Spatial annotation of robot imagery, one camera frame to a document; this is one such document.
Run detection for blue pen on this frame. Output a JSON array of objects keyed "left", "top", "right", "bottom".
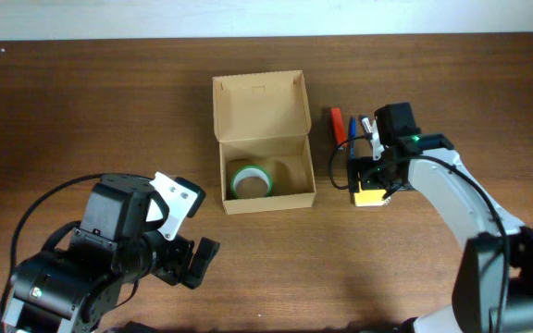
[{"left": 348, "top": 117, "right": 356, "bottom": 159}]

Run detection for black cable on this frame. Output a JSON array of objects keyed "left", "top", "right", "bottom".
[
  {"left": 328, "top": 133, "right": 512, "bottom": 333},
  {"left": 0, "top": 173, "right": 156, "bottom": 333}
]

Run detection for yellow sticky note pad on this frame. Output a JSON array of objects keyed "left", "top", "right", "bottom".
[{"left": 353, "top": 182, "right": 390, "bottom": 207}]

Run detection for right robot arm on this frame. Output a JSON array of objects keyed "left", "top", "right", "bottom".
[{"left": 347, "top": 103, "right": 533, "bottom": 333}]

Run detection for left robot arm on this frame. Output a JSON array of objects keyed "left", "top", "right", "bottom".
[{"left": 0, "top": 173, "right": 220, "bottom": 332}]

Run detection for green tape roll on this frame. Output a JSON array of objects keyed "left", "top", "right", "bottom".
[{"left": 230, "top": 165, "right": 273, "bottom": 199}]

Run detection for right black cable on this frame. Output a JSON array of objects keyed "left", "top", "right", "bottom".
[{"left": 328, "top": 133, "right": 512, "bottom": 333}]

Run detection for blue white marker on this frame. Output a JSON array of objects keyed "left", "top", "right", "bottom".
[{"left": 360, "top": 116, "right": 373, "bottom": 135}]

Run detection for left black cable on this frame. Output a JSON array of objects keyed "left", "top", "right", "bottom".
[{"left": 0, "top": 173, "right": 156, "bottom": 333}]

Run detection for brown cardboard box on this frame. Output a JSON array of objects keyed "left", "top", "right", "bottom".
[{"left": 213, "top": 70, "right": 316, "bottom": 215}]

